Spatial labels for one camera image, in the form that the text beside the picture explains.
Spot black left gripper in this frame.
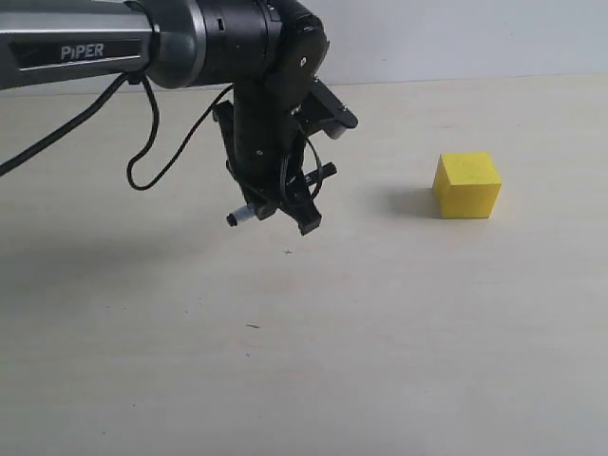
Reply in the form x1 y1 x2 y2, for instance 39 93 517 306
214 71 322 236

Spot black and white marker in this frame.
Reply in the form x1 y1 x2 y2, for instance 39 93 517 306
226 162 337 227

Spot yellow cube block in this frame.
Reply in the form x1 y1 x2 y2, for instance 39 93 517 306
432 152 502 219

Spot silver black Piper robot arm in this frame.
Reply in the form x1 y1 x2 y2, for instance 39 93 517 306
1 1 329 234

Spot black cable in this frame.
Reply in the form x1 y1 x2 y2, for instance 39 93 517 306
0 70 329 210

